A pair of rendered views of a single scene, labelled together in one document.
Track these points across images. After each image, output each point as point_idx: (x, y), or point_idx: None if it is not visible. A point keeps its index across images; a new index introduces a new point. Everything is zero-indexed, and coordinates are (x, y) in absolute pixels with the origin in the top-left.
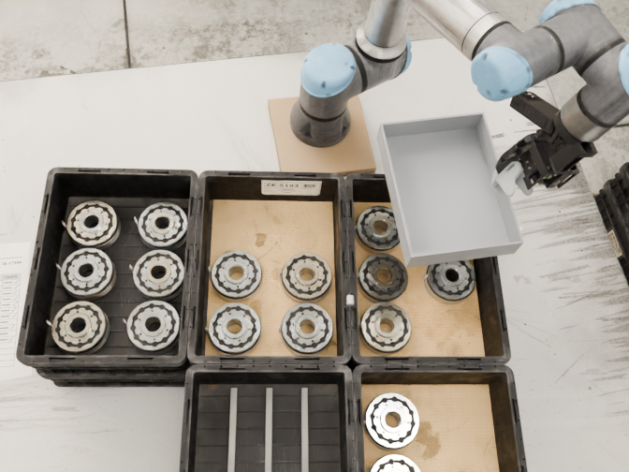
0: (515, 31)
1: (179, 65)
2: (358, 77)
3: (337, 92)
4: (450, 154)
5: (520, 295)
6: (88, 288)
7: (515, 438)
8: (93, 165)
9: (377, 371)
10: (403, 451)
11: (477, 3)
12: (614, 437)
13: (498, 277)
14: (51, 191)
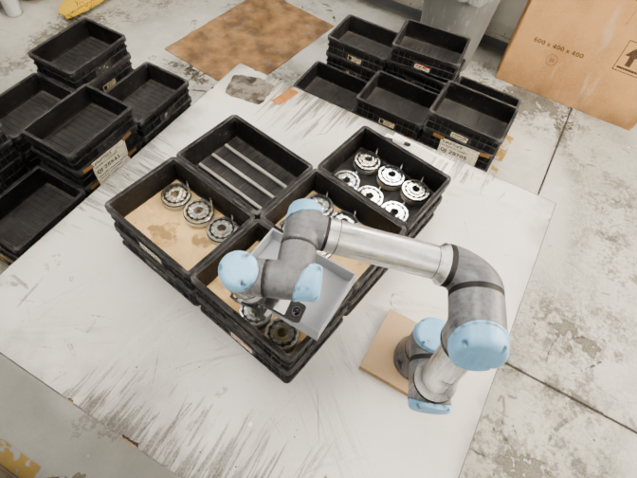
0: (318, 226)
1: (513, 319)
2: (417, 351)
3: (413, 329)
4: (311, 308)
5: (214, 381)
6: (382, 171)
7: (161, 248)
8: (463, 237)
9: (245, 223)
10: (206, 229)
11: (353, 232)
12: (105, 354)
13: (230, 310)
14: (438, 172)
